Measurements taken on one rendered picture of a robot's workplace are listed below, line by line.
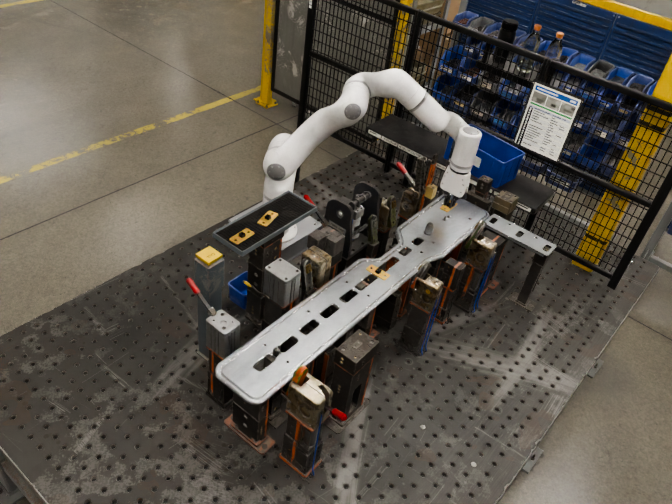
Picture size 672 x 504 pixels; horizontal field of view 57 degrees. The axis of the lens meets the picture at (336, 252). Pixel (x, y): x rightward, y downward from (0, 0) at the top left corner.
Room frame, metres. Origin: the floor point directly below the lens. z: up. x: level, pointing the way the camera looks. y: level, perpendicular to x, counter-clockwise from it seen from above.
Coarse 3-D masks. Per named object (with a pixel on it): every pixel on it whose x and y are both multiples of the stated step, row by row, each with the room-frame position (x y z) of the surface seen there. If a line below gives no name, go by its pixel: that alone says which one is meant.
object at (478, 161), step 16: (480, 128) 2.61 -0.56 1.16; (448, 144) 2.51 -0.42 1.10; (480, 144) 2.59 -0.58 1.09; (496, 144) 2.54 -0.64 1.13; (480, 160) 2.40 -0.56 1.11; (496, 160) 2.35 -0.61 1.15; (512, 160) 2.37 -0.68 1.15; (480, 176) 2.38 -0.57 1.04; (496, 176) 2.33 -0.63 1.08; (512, 176) 2.41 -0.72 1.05
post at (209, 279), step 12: (204, 264) 1.43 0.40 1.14; (216, 264) 1.44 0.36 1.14; (204, 276) 1.42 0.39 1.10; (216, 276) 1.43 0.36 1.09; (204, 288) 1.42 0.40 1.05; (216, 288) 1.43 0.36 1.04; (216, 300) 1.44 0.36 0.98; (204, 312) 1.43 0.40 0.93; (204, 324) 1.43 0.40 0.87; (204, 336) 1.43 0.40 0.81; (204, 348) 1.43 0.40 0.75
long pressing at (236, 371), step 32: (416, 224) 2.01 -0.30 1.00; (448, 224) 2.04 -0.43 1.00; (384, 256) 1.77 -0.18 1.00; (416, 256) 1.81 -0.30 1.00; (320, 288) 1.55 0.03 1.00; (352, 288) 1.58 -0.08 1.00; (384, 288) 1.60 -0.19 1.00; (288, 320) 1.38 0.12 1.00; (320, 320) 1.40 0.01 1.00; (352, 320) 1.43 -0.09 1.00; (256, 352) 1.23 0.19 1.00; (288, 352) 1.25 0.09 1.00; (320, 352) 1.27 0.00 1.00; (224, 384) 1.10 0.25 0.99; (256, 384) 1.11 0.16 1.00
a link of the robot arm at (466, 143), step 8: (464, 128) 2.08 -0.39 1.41; (472, 128) 2.09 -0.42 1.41; (464, 136) 2.04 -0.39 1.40; (472, 136) 2.03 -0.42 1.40; (480, 136) 2.05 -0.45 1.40; (456, 144) 2.06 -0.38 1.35; (464, 144) 2.03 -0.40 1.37; (472, 144) 2.03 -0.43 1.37; (456, 152) 2.05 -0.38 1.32; (464, 152) 2.03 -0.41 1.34; (472, 152) 2.04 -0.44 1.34; (456, 160) 2.04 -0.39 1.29; (464, 160) 2.03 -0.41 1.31; (472, 160) 2.04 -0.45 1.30
